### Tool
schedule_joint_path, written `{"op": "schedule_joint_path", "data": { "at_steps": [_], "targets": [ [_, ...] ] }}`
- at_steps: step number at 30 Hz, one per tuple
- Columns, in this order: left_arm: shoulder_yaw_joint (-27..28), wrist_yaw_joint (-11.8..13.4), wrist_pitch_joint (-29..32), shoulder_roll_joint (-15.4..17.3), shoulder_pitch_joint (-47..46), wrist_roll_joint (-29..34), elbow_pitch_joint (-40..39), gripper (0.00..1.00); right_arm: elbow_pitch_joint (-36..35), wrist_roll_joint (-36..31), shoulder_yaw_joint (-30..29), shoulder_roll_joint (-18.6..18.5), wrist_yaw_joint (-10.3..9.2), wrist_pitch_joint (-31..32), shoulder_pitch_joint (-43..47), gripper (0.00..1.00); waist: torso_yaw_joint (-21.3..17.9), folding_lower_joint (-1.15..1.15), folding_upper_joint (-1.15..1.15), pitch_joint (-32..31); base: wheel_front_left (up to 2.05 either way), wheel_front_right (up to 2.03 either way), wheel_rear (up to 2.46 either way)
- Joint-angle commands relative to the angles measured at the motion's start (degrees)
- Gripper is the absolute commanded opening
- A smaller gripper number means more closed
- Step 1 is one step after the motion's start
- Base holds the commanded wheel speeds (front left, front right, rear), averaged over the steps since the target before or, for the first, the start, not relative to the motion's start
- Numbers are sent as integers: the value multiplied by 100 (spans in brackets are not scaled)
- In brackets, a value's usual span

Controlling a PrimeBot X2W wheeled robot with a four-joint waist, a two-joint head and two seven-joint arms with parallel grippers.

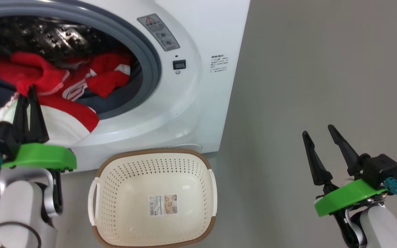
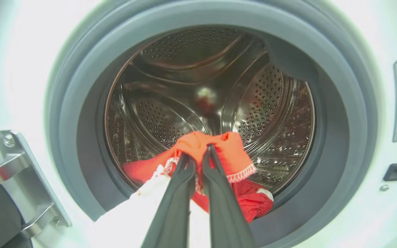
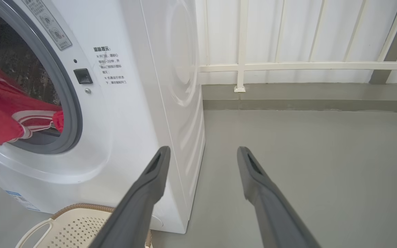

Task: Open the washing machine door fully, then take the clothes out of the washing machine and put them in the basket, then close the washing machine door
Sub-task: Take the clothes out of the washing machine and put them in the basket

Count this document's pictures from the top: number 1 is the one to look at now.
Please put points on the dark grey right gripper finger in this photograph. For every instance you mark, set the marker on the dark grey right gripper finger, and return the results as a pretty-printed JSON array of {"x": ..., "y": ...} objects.
[
  {"x": 315, "y": 162},
  {"x": 345, "y": 150}
]

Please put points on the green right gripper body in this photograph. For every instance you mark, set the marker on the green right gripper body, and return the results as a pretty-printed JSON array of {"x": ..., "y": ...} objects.
[{"x": 346, "y": 196}]

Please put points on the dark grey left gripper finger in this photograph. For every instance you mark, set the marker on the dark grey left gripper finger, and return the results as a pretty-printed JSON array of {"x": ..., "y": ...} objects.
[
  {"x": 21, "y": 120},
  {"x": 37, "y": 120}
]

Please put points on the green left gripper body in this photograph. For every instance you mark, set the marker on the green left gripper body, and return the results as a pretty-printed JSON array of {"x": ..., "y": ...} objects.
[{"x": 40, "y": 156}]

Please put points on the red garment with white trim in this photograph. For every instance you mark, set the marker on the red garment with white trim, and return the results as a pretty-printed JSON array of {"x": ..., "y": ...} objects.
[{"x": 29, "y": 74}]

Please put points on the cream perforated laundry basket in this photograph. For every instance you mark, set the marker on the cream perforated laundry basket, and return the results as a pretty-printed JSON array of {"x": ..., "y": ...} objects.
[{"x": 150, "y": 179}]

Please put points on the white basket product label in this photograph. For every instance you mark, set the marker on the white basket product label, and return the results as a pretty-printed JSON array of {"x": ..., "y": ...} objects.
[{"x": 163, "y": 205}]

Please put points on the white front-load washing machine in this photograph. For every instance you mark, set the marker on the white front-load washing machine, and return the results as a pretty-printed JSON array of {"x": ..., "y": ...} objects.
[{"x": 191, "y": 103}]

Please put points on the black door lock socket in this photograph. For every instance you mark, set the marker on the black door lock socket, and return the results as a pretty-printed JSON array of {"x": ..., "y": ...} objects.
[{"x": 179, "y": 64}]

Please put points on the grey warning sticker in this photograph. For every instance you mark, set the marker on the grey warning sticker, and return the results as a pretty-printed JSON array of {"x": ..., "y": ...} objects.
[{"x": 159, "y": 32}]

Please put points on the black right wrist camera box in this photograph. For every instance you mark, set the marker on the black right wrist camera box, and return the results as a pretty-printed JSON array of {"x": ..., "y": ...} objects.
[{"x": 379, "y": 170}]

